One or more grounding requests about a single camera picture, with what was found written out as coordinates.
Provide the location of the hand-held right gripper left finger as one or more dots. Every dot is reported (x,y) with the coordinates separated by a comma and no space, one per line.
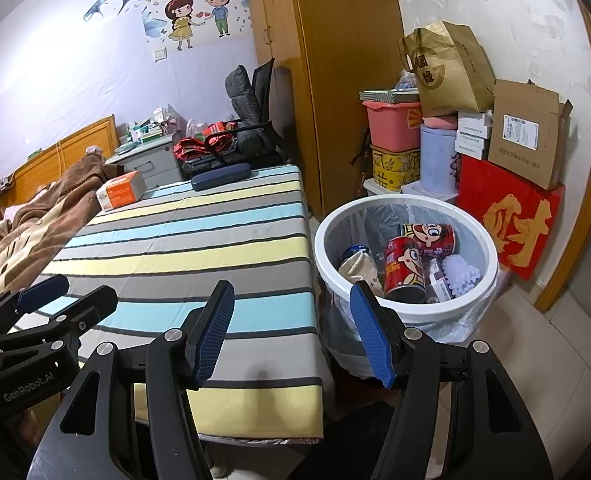
(213,332)

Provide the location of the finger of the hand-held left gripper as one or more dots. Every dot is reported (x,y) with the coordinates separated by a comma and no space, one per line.
(40,292)
(90,305)

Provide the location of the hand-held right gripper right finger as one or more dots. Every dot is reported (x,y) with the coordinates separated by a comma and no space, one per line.
(370,332)

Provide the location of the clear plastic bin liner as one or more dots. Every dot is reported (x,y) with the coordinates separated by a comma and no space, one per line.
(345,340)

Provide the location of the white round bin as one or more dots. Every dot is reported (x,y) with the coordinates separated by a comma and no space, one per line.
(405,312)

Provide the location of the crushed beige paper cup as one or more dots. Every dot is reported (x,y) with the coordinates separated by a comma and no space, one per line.
(358,267)

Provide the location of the red cartoon can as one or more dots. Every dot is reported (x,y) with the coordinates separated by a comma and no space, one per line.
(403,270)
(428,240)

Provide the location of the purple drink carton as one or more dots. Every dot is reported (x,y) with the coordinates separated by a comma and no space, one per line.
(438,285)

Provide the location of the short white foam net sleeve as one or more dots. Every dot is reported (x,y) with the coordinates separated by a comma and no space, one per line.
(460,275)

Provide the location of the brown blanket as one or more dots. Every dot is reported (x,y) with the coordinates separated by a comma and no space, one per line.
(30,220)

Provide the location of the striped tablecloth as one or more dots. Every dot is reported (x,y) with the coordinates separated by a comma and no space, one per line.
(200,240)

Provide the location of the orange white box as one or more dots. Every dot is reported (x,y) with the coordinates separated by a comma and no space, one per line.
(123,192)

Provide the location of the wooden headboard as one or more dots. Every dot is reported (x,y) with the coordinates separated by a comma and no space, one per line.
(70,142)

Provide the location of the dark blue glasses case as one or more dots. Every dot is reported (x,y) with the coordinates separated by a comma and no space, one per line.
(220,177)

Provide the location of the grey nightstand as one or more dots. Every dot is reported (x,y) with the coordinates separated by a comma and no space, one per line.
(155,162)

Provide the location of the yellow patterned box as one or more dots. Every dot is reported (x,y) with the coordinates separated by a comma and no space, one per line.
(395,165)

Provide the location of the pile of small boxes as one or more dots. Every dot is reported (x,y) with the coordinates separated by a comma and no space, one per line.
(145,130)

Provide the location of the pale blue cylinder container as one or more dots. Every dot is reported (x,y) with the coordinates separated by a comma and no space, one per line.
(438,160)

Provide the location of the red patterned bag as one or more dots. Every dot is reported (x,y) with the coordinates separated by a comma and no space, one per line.
(200,142)

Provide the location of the red gift box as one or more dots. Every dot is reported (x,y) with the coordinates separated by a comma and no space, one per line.
(505,195)

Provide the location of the white plastic bag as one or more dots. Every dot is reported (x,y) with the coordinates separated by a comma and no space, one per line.
(195,127)

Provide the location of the pink storage bin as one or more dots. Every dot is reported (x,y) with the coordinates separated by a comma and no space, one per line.
(393,127)

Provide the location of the pink round lid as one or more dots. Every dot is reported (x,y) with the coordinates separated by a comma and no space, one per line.
(439,122)

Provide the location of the flat patterned box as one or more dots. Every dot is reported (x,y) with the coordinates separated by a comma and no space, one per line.
(385,96)

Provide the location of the grey cushion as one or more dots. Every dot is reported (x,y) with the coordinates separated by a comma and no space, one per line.
(240,90)

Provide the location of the open cardboard box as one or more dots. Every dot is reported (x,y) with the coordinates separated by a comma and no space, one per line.
(520,135)

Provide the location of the wooden wardrobe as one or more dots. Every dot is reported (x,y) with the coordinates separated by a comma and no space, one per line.
(340,85)

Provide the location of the clear plastic bag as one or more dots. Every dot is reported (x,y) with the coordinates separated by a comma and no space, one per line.
(406,81)

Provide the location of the black office chair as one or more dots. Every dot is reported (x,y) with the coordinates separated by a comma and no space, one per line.
(265,80)

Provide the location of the brown paper bag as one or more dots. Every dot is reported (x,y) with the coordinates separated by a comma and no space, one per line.
(450,75)

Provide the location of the white light switch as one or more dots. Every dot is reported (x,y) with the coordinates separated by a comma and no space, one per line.
(160,54)

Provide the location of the wooden door frame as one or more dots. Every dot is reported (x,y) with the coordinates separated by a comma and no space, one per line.
(583,160)

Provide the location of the cartoon couple wall sticker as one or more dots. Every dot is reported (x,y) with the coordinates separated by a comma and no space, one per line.
(185,15)

